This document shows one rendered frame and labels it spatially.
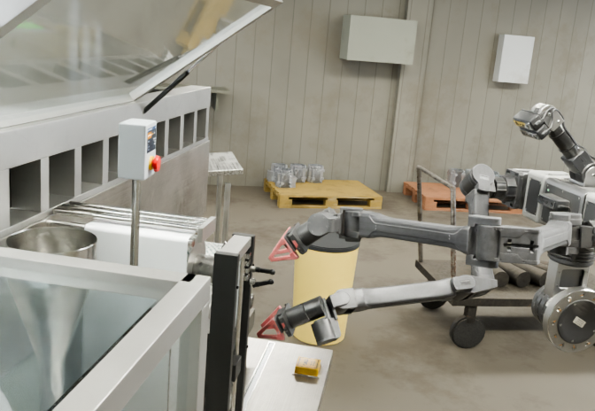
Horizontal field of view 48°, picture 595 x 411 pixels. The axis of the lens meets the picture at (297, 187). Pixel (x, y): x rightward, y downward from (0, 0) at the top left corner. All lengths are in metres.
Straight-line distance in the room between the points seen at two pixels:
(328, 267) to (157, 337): 3.45
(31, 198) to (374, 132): 7.23
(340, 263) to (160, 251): 2.67
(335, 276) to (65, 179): 2.64
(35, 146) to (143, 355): 0.96
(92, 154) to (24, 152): 0.38
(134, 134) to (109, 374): 0.67
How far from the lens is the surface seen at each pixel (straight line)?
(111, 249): 1.54
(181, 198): 2.45
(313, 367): 2.06
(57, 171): 1.72
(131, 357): 0.62
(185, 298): 0.73
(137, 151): 1.21
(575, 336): 2.18
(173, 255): 1.49
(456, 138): 9.02
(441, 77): 8.82
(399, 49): 8.22
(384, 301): 1.93
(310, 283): 4.14
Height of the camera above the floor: 1.88
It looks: 13 degrees down
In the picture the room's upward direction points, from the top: 5 degrees clockwise
